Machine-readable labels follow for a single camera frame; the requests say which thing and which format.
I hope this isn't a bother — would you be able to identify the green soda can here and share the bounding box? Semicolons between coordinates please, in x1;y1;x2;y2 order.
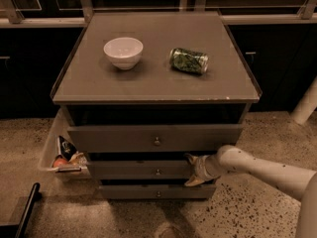
169;48;209;75

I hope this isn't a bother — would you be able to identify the white pole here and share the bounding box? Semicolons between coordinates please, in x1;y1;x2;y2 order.
291;76;317;125

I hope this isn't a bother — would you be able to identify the metal window frame rail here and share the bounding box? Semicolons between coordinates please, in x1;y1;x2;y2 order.
0;0;317;28

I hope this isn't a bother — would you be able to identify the black bar object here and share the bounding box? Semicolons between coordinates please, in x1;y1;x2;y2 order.
0;182;42;238

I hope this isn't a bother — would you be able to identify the dark snack bag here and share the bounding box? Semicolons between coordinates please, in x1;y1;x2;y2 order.
57;136;77;161

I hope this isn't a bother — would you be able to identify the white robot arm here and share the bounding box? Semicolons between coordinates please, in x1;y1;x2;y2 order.
185;145;317;238

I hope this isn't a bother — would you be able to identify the clear plastic bin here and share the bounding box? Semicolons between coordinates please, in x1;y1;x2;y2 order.
38;109;90;181

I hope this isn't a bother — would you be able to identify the red apple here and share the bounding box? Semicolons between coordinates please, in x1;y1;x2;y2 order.
53;158;68;168

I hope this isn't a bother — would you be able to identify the white ceramic bowl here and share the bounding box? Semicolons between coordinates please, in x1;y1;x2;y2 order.
103;37;144;70

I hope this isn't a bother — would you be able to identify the grey drawer cabinet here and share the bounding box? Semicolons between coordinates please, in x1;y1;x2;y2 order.
52;12;262;189

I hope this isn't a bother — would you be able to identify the grey top drawer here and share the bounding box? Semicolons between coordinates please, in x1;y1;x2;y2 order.
67;124;242;153

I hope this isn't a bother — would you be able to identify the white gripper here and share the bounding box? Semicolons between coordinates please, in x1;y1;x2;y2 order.
184;153;221;186

